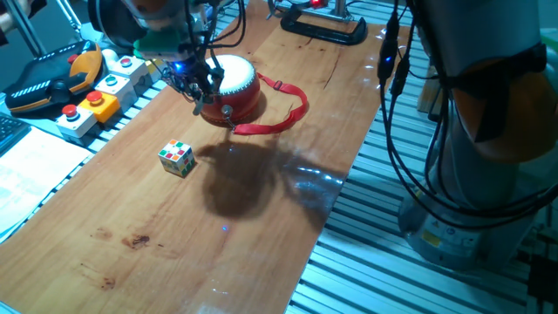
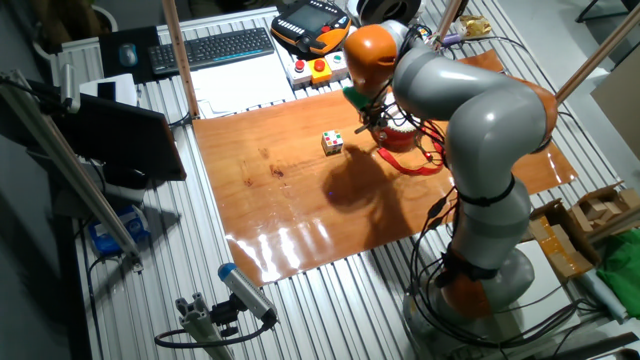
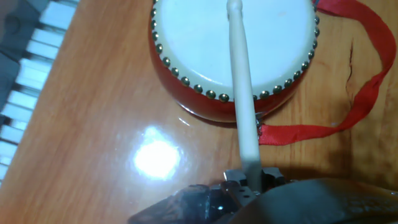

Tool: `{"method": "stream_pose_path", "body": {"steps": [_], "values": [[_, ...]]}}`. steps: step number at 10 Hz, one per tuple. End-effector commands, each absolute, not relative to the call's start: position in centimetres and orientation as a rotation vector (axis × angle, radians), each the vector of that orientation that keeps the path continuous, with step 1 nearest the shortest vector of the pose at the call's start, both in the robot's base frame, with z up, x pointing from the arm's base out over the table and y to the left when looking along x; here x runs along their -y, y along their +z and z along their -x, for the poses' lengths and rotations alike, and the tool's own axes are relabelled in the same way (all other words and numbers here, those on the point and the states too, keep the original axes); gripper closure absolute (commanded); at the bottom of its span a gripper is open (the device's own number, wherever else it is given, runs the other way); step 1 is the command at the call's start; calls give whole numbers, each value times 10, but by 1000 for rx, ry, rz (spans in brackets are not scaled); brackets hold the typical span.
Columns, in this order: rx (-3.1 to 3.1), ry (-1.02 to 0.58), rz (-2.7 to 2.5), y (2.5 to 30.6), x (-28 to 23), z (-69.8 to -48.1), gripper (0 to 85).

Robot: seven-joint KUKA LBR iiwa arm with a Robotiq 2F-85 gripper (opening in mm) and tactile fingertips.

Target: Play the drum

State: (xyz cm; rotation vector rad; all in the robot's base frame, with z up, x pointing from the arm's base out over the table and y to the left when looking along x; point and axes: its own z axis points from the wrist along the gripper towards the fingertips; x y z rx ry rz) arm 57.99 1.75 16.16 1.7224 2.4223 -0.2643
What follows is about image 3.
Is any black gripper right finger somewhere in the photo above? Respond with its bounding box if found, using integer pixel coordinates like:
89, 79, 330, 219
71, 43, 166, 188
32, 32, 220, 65
262, 167, 287, 190

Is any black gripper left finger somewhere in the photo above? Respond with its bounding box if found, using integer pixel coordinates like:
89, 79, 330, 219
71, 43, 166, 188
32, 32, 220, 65
208, 169, 259, 215

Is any pale wooden drumstick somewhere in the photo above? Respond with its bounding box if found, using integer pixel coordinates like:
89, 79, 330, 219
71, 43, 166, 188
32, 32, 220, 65
226, 0, 264, 194

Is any red drum white head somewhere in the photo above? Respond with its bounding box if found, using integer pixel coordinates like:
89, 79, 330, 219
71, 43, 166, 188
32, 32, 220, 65
148, 0, 321, 124

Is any red ribbon strap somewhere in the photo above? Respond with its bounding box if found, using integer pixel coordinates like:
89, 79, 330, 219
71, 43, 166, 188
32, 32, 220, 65
257, 0, 397, 146

